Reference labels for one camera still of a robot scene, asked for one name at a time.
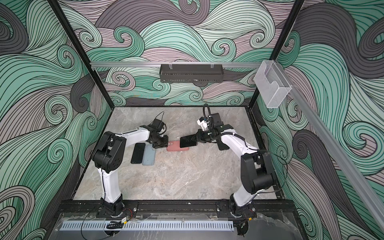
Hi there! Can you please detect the black phone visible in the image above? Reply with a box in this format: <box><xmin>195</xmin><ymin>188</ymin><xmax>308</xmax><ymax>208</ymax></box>
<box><xmin>180</xmin><ymin>135</ymin><xmax>198</xmax><ymax>148</ymax></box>

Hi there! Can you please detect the black phone case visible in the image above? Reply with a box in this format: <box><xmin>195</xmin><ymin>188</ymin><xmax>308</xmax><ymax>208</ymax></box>
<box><xmin>216</xmin><ymin>138</ymin><xmax>230</xmax><ymax>151</ymax></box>

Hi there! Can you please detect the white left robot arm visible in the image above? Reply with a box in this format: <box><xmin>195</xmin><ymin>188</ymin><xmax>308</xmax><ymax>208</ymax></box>
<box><xmin>91</xmin><ymin>119</ymin><xmax>169</xmax><ymax>218</ymax></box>

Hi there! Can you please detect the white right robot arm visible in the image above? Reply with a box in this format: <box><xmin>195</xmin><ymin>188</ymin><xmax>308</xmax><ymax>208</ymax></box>
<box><xmin>196</xmin><ymin>104</ymin><xmax>276</xmax><ymax>218</ymax></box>

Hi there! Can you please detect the light blue phone case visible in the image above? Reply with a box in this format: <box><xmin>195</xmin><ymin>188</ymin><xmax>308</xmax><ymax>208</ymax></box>
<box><xmin>142</xmin><ymin>145</ymin><xmax>156</xmax><ymax>166</ymax></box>

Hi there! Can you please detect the dark blue phone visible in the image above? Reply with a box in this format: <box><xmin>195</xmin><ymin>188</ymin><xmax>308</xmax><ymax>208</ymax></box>
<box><xmin>131</xmin><ymin>143</ymin><xmax>146</xmax><ymax>164</ymax></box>

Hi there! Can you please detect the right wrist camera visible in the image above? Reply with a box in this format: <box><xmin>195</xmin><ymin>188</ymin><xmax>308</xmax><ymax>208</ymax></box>
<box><xmin>197</xmin><ymin>117</ymin><xmax>209</xmax><ymax>131</ymax></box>

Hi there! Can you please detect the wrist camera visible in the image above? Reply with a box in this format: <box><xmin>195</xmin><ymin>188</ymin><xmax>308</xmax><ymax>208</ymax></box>
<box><xmin>197</xmin><ymin>117</ymin><xmax>209</xmax><ymax>131</ymax></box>
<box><xmin>151</xmin><ymin>119</ymin><xmax>166</xmax><ymax>133</ymax></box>

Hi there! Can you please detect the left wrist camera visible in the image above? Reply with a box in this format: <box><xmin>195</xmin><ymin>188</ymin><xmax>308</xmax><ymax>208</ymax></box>
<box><xmin>151</xmin><ymin>119</ymin><xmax>166</xmax><ymax>133</ymax></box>

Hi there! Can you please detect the right black corner post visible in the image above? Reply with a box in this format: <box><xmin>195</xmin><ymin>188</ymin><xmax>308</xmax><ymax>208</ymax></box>
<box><xmin>249</xmin><ymin>1</ymin><xmax>305</xmax><ymax>110</ymax></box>

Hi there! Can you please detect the black wall tray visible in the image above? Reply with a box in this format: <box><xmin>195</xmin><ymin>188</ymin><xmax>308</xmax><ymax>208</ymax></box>
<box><xmin>160</xmin><ymin>64</ymin><xmax>224</xmax><ymax>83</ymax></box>

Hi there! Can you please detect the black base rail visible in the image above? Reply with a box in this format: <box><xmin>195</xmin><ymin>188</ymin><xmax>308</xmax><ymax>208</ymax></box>
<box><xmin>55</xmin><ymin>200</ymin><xmax>299</xmax><ymax>221</ymax></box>

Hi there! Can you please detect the clear plastic wall bin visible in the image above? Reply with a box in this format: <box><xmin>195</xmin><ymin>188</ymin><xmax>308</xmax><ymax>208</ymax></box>
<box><xmin>254</xmin><ymin>61</ymin><xmax>292</xmax><ymax>109</ymax></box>

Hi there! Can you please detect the white slotted cable duct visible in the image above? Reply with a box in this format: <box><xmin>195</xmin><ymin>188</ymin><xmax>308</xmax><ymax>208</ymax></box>
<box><xmin>59</xmin><ymin>220</ymin><xmax>235</xmax><ymax>232</ymax></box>

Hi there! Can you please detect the black corner frame post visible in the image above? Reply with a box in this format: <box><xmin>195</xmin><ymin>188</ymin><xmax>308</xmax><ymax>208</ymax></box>
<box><xmin>47</xmin><ymin>0</ymin><xmax>115</xmax><ymax>110</ymax></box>

